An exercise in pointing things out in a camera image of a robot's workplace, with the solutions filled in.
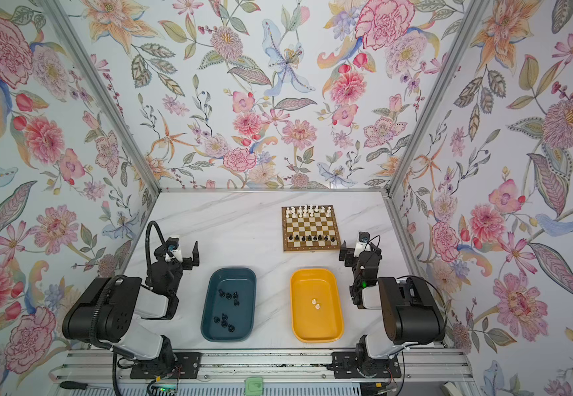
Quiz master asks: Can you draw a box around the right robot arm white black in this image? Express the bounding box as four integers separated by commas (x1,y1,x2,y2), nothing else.
339,239,447,378

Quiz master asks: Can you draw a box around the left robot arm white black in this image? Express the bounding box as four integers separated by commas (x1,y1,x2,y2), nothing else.
62,239,200,376

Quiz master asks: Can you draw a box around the wooden chess board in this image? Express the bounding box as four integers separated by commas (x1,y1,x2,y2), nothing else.
281,205,342,252

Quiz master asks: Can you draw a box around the dark teal plastic tray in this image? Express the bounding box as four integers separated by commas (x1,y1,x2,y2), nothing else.
200,267,257,343

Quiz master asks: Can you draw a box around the yellow plastic tray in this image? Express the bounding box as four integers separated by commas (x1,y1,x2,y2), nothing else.
291,268,344,343

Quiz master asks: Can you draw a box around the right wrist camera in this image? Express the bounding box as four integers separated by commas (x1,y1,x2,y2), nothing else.
355,231,371,254

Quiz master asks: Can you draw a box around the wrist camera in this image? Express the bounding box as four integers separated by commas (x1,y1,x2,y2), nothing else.
165,235,183,262
355,231,371,254

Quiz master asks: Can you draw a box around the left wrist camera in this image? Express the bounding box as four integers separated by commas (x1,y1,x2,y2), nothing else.
165,235,183,262

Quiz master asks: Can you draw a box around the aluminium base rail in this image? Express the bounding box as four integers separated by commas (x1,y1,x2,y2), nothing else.
48,348,476,387

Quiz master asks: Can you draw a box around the green clip on rail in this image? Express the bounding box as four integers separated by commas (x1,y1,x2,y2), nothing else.
244,377,264,396

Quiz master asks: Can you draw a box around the black screwdriver handle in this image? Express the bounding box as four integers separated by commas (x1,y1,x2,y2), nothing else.
58,381,88,390

